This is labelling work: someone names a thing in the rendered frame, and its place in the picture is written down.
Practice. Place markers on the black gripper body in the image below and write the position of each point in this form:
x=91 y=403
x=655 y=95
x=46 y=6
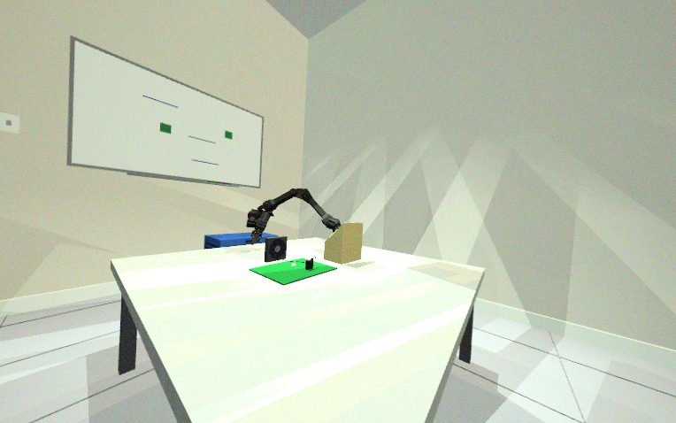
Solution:
x=261 y=222

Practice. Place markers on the black cooling fan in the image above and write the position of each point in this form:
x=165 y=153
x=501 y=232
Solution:
x=275 y=248

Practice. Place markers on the green circuit board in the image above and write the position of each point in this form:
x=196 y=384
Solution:
x=288 y=272

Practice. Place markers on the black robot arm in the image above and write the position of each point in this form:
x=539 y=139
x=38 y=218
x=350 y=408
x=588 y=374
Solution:
x=302 y=193

